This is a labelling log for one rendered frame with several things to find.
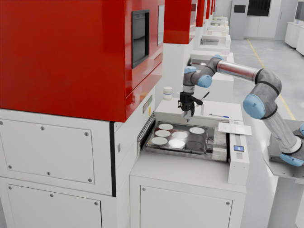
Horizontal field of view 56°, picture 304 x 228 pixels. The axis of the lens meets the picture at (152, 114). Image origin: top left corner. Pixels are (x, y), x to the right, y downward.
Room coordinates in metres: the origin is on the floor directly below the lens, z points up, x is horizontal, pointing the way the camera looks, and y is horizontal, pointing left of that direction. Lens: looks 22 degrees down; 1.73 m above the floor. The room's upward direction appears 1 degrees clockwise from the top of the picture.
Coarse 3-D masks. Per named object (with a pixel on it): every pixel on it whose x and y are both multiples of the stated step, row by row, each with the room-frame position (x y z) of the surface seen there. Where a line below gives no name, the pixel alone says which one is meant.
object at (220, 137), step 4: (216, 132) 1.77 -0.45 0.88; (220, 132) 1.77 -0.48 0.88; (216, 136) 1.71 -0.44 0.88; (220, 136) 1.71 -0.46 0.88; (224, 136) 1.71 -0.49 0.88; (216, 140) 1.65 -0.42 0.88; (220, 140) 1.65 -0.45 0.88; (224, 140) 1.65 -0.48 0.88; (212, 156) 1.48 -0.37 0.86; (216, 156) 1.45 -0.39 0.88; (220, 156) 1.45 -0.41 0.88; (224, 156) 1.45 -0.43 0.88; (224, 160) 1.44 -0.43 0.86
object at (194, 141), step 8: (160, 128) 1.77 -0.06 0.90; (176, 128) 1.77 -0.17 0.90; (184, 128) 1.78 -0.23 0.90; (152, 136) 1.65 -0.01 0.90; (168, 136) 1.65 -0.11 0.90; (192, 136) 1.66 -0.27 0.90; (200, 136) 1.66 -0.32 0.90; (152, 144) 1.54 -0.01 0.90; (160, 144) 1.54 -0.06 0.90; (168, 144) 1.54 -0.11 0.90; (176, 144) 1.54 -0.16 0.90; (184, 144) 1.55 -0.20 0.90; (192, 144) 1.55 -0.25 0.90; (200, 144) 1.55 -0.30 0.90
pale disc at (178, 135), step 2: (176, 132) 1.71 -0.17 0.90; (178, 132) 1.71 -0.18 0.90; (180, 132) 1.71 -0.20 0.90; (182, 132) 1.71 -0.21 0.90; (172, 134) 1.68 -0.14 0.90; (174, 134) 1.68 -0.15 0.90; (176, 134) 1.68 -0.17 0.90; (178, 134) 1.68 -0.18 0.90; (180, 134) 1.68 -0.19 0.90; (182, 134) 1.68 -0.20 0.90; (184, 134) 1.68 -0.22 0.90; (186, 134) 1.68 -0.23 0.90; (174, 136) 1.65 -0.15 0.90; (176, 136) 1.65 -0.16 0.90; (178, 136) 1.65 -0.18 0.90; (180, 136) 1.65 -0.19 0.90; (182, 136) 1.65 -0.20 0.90; (184, 136) 1.66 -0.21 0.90; (186, 136) 1.66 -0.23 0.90; (180, 138) 1.62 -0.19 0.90
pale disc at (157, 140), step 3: (153, 138) 1.62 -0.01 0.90; (156, 138) 1.62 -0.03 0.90; (159, 138) 1.62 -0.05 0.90; (162, 138) 1.62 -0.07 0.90; (165, 138) 1.62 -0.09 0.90; (153, 141) 1.58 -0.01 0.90; (156, 141) 1.58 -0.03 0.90; (159, 141) 1.58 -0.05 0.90; (162, 141) 1.58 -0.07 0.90; (165, 141) 1.58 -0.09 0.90
